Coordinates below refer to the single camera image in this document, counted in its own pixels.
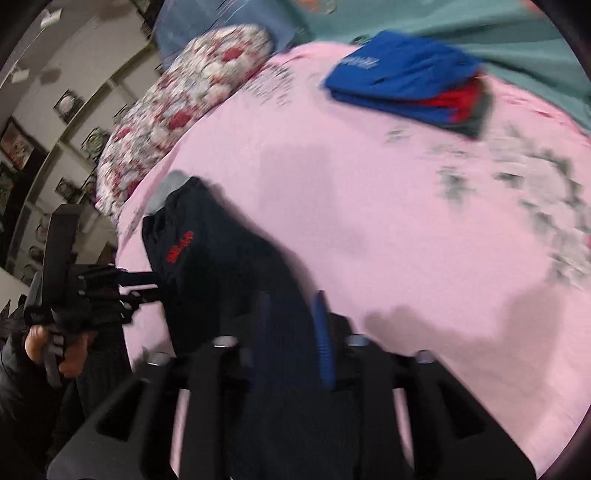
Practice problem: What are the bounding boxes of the red folded garment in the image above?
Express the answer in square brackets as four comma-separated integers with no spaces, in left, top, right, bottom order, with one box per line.
[421,77,482,123]

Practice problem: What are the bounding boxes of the dark navy bear pants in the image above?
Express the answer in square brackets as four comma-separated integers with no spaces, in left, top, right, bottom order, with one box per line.
[142,171,359,479]

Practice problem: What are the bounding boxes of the teal heart-print quilt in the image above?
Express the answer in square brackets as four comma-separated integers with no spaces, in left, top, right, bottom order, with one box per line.
[293,1,590,130]

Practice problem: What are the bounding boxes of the red white floral quilt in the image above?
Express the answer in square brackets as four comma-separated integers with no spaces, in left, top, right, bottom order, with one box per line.
[96,24,273,224]

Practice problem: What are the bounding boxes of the person's left hand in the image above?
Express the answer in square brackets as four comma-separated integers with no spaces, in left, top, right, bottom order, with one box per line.
[24,325,96,378]

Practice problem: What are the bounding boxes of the pink floral bedsheet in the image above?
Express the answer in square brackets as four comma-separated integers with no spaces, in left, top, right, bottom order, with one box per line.
[117,42,590,473]

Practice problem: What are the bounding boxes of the blue plaid pillow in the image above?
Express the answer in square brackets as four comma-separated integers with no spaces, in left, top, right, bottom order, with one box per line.
[153,0,308,69]

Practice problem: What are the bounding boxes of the grey folded garment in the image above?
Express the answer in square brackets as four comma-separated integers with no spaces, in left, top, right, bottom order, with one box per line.
[454,88,492,140]

